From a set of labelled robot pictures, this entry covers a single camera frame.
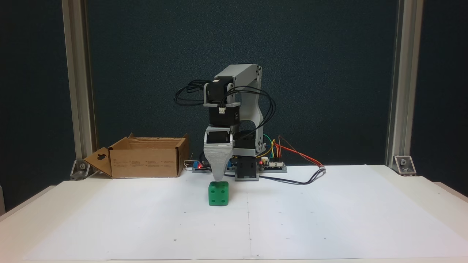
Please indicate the aluminium frame post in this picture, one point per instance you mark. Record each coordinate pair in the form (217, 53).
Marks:
(76, 73)
(404, 73)

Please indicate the circuit board with white connectors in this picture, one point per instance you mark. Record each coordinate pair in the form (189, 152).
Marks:
(272, 166)

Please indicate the metal corner bracket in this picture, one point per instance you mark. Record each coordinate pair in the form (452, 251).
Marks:
(404, 164)
(81, 168)

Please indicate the grey wide flat gripper finger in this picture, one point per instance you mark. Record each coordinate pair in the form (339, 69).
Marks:
(218, 160)

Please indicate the green die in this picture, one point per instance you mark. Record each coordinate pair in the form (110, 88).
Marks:
(218, 195)

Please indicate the brown cardboard box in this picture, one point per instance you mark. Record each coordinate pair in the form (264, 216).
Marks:
(146, 162)

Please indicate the circuit board with blue parts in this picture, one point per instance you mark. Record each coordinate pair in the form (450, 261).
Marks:
(199, 167)

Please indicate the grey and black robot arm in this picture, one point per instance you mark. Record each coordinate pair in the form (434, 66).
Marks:
(252, 106)

